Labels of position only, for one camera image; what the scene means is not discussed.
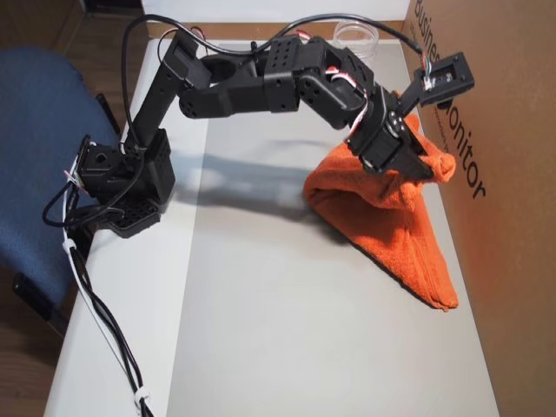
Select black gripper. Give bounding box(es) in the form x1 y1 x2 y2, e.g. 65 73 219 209
347 84 435 181

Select orange terry towel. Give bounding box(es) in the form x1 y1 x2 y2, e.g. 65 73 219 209
301 113 460 312

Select clear plastic jar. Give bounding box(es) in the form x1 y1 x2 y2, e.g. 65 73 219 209
333 17 380 60

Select brown cardboard monitor box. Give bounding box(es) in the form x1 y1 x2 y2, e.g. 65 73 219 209
401 0 556 417

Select grey table mat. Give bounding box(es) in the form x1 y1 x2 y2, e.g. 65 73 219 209
166 41 500 417

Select black perforated base clamp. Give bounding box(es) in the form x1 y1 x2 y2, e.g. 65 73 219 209
108 197 162 240

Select blue fabric office chair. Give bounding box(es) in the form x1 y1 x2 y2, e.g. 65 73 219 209
0 45 121 340

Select red white gripper servo wire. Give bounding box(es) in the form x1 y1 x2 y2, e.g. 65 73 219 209
328 64 370 131

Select black square wrist camera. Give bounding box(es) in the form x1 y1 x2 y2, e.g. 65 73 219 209
399 51 475 109

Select black chair armrest post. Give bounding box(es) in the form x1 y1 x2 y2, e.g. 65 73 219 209
94 92 122 136

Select red white base wire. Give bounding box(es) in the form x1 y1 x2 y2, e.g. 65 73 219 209
63 167 86 190

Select black and white cables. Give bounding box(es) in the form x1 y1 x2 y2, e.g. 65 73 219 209
41 182 157 417

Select white cable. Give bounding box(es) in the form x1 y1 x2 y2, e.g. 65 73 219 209
63 190 144 400

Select black chair frame bracket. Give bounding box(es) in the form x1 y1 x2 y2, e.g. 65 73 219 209
10 271 70 340

